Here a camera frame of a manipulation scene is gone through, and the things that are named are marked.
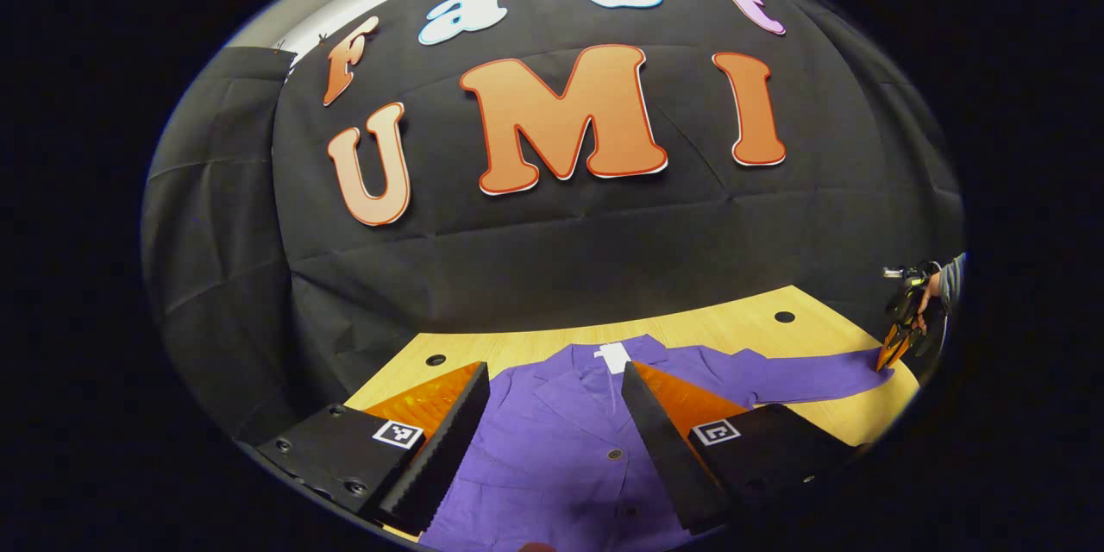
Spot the black backdrop cloth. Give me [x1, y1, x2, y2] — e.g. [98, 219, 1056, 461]
[141, 0, 965, 441]

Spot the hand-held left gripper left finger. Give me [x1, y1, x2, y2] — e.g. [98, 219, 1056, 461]
[254, 361, 491, 537]

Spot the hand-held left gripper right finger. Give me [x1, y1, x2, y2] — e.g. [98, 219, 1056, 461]
[621, 361, 863, 536]

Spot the purple button shirt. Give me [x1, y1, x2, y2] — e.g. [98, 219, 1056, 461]
[418, 334, 896, 552]

